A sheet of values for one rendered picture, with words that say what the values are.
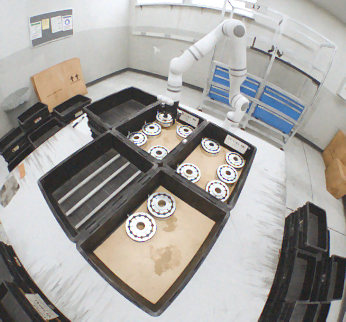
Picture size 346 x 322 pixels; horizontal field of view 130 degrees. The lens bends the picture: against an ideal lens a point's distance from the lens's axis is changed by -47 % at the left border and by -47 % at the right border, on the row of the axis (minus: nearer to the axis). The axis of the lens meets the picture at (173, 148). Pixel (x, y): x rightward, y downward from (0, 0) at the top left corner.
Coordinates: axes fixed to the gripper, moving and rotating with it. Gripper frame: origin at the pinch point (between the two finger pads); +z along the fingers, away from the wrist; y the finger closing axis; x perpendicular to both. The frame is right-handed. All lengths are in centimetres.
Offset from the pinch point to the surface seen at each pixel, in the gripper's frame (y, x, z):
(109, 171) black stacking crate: 0.0, 42.2, 4.4
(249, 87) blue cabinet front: -17, -178, 14
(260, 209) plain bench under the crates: -69, 6, 17
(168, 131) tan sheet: -2.8, 4.1, 4.2
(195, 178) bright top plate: -30.6, 22.4, 1.4
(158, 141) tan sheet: -3.9, 13.6, 4.2
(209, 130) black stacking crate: -21.7, -7.5, -1.1
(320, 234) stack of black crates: -149, -19, 35
